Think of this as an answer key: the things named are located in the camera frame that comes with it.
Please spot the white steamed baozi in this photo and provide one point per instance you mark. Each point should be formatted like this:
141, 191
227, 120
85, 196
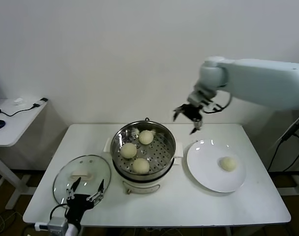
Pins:
228, 164
140, 166
146, 137
129, 150

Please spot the white round plate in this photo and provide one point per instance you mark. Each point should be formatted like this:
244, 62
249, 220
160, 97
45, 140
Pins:
206, 167

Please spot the round glass pot lid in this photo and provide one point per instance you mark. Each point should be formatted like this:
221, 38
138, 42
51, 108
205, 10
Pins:
90, 164

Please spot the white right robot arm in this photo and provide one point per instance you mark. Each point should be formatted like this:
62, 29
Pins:
262, 78

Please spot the small white desk object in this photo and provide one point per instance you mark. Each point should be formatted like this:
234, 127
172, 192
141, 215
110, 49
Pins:
18, 101

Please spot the white side desk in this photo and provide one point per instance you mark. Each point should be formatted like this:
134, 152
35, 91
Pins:
16, 127

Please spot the white electric pot base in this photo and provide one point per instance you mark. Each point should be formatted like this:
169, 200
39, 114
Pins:
139, 184

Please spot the white desk with slanted leg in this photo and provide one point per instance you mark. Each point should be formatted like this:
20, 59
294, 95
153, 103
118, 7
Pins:
279, 138

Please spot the stainless steel steamer basket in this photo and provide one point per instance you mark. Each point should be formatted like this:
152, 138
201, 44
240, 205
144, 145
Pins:
161, 152

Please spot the small grey black adapter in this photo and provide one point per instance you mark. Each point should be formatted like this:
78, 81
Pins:
40, 102

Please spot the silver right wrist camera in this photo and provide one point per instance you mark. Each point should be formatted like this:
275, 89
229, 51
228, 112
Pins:
195, 97

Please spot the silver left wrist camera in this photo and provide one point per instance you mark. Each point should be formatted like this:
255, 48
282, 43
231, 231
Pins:
57, 223

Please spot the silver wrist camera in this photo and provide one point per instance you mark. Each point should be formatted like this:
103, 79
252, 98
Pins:
195, 97
57, 223

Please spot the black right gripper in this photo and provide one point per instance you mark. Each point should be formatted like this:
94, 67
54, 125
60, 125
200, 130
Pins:
192, 111

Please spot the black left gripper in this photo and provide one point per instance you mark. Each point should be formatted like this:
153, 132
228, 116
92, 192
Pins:
77, 206

